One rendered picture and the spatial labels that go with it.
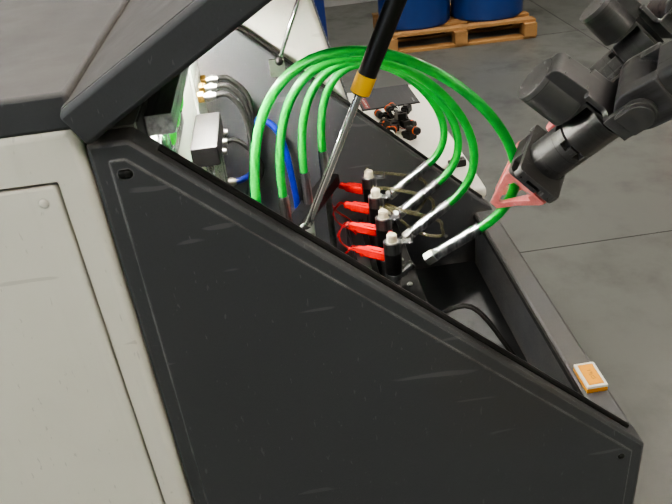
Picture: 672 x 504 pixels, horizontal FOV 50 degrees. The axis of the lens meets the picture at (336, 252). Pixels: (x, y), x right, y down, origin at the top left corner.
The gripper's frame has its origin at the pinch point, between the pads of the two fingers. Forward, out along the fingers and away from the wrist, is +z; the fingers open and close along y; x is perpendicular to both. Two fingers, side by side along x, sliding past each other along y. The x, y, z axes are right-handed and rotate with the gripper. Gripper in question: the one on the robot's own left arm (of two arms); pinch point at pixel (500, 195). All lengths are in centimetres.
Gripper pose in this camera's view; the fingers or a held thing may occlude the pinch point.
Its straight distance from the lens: 103.1
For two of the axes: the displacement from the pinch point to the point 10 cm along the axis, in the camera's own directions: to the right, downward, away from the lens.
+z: -5.0, 4.4, 7.5
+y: -3.8, 6.7, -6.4
